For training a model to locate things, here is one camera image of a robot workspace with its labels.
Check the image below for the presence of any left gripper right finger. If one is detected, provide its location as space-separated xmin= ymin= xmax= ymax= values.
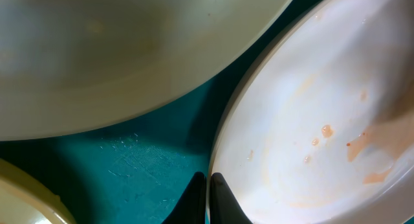
xmin=209 ymin=172 xmax=252 ymax=224

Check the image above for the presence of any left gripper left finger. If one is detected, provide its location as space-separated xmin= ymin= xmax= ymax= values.
xmin=162 ymin=172 xmax=206 ymax=224

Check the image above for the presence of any white plate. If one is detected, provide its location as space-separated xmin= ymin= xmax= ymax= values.
xmin=1 ymin=0 xmax=292 ymax=140
xmin=210 ymin=0 xmax=413 ymax=223

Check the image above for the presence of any teal plastic tray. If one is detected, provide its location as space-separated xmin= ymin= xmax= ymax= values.
xmin=1 ymin=0 xmax=323 ymax=223

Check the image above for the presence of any yellow plate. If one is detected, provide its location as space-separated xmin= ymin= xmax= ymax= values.
xmin=1 ymin=159 xmax=76 ymax=224

